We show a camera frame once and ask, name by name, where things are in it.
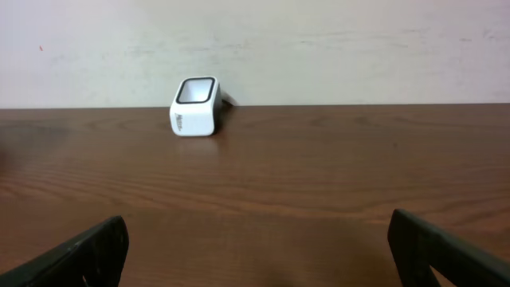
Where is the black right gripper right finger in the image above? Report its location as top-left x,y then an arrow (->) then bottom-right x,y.
387,209 -> 509,287

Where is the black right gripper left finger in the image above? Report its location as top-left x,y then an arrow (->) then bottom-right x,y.
1,216 -> 129,287

